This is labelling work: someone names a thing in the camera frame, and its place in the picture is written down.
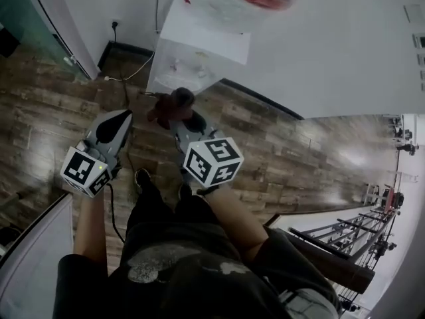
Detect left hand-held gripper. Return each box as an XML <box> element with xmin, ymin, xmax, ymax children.
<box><xmin>60</xmin><ymin>109</ymin><xmax>134</xmax><ymax>198</ymax></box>

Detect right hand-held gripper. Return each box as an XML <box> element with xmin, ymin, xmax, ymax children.
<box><xmin>169</xmin><ymin>119</ymin><xmax>245</xmax><ymax>189</ymax></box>

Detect brown wiping cloth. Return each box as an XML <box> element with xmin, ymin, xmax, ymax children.
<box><xmin>145</xmin><ymin>86</ymin><xmax>197</xmax><ymax>130</ymax></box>

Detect white water dispenser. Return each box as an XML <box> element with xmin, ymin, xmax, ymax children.
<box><xmin>145</xmin><ymin>0</ymin><xmax>252</xmax><ymax>95</ymax></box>

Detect person's left forearm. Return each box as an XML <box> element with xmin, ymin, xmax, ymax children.
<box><xmin>72</xmin><ymin>191</ymin><xmax>109</xmax><ymax>265</ymax></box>

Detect person's right forearm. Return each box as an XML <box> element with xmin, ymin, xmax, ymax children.
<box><xmin>205</xmin><ymin>184</ymin><xmax>270</xmax><ymax>263</ymax></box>

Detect person's left black shoe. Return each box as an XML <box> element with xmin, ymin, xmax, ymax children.
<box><xmin>135</xmin><ymin>168</ymin><xmax>152</xmax><ymax>193</ymax></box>

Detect person's black shoe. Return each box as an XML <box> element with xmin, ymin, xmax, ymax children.
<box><xmin>135</xmin><ymin>168</ymin><xmax>152</xmax><ymax>193</ymax></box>
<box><xmin>177</xmin><ymin>182</ymin><xmax>194</xmax><ymax>199</ymax></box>

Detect person's right black shoe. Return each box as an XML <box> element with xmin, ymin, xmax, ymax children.
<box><xmin>177</xmin><ymin>182</ymin><xmax>194</xmax><ymax>199</ymax></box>

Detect black trousers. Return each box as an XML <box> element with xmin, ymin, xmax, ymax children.
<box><xmin>126</xmin><ymin>174</ymin><xmax>230</xmax><ymax>237</ymax></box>

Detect clear plastic bag of bottles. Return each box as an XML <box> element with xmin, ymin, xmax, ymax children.
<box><xmin>184</xmin><ymin>0</ymin><xmax>301</xmax><ymax>36</ymax></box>

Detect grey framed partition panel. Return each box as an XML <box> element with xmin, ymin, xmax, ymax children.
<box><xmin>0</xmin><ymin>193</ymin><xmax>74</xmax><ymax>319</ymax></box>

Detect frosted glass door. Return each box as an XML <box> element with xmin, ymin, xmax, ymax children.
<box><xmin>0</xmin><ymin>0</ymin><xmax>91</xmax><ymax>81</ymax></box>

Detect dark grey printed T-shirt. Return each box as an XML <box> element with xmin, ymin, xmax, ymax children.
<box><xmin>54</xmin><ymin>223</ymin><xmax>339</xmax><ymax>319</ymax></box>

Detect light grey hip bag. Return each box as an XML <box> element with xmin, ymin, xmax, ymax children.
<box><xmin>278</xmin><ymin>287</ymin><xmax>342</xmax><ymax>319</ymax></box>

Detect white floor cable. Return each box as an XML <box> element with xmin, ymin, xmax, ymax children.
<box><xmin>104</xmin><ymin>49</ymin><xmax>156</xmax><ymax>82</ymax></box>

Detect black wrist strap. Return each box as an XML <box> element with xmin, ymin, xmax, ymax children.
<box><xmin>195</xmin><ymin>183</ymin><xmax>220</xmax><ymax>196</ymax></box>

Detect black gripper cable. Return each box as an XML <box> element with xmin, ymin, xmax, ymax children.
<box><xmin>105</xmin><ymin>181</ymin><xmax>126</xmax><ymax>245</ymax></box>

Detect black metal rig frame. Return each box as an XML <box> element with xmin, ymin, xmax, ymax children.
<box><xmin>288</xmin><ymin>207</ymin><xmax>401</xmax><ymax>312</ymax></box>

